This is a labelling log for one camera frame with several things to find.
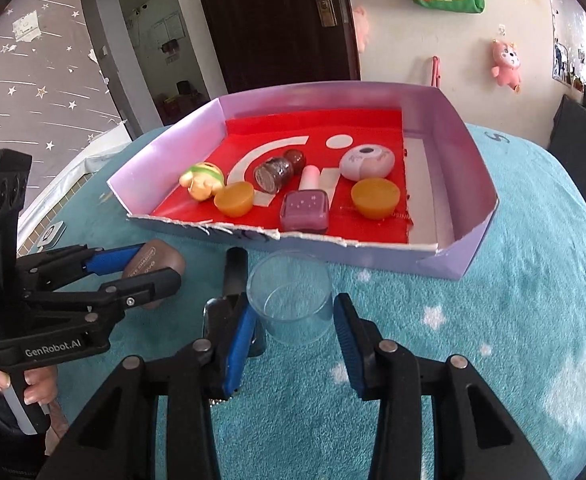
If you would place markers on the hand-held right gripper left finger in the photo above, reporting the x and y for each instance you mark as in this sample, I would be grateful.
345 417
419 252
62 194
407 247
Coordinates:
235 350

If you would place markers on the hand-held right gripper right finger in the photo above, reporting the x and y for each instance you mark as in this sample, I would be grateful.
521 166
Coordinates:
348 345

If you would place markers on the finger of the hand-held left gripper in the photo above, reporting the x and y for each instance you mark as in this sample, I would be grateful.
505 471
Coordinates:
143 287
113 258

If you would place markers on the brown compact case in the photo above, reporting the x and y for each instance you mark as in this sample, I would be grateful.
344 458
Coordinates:
165 259

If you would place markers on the clear plastic cup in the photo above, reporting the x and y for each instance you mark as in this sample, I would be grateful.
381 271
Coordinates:
293 310

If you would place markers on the black bottle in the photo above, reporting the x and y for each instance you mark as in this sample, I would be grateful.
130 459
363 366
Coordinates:
235 267

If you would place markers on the orange jelly cup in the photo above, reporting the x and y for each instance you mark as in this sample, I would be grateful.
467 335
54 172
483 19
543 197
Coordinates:
233 200
375 199

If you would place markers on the purple nail polish bottle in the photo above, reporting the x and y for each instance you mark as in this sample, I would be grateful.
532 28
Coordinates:
304 211

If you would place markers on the glitter nail polish bottle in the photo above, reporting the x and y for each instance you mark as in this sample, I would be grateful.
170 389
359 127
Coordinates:
272 175

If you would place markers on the pink round case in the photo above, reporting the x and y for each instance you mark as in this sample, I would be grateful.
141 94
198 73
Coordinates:
368 161

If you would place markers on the lilac cardboard box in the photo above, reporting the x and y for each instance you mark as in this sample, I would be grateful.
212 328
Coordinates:
438 135

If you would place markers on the person's left hand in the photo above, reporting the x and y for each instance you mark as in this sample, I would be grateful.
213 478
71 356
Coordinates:
40 385

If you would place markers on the white small device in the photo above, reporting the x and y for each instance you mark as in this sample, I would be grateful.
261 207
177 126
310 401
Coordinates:
50 233

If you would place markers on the yellow green toy figure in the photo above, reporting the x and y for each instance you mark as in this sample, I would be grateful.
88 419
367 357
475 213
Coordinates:
202 180

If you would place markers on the teal moon printed blanket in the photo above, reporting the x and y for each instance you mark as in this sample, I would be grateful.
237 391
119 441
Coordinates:
473 335

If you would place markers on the red printed box liner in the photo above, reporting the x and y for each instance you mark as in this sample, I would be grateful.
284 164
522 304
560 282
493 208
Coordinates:
373 130

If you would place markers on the dark brown door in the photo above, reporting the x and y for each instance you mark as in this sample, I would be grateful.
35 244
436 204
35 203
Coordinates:
263 25

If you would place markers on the black chair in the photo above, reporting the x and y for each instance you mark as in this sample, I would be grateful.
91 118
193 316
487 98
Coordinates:
578 127

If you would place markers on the pale pink plush toy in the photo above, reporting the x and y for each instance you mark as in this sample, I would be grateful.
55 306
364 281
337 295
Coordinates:
359 27

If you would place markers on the paper wall notice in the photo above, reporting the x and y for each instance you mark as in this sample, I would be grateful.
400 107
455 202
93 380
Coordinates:
168 27

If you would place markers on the wall mirror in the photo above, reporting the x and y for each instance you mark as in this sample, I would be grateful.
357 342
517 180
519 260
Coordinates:
568 25

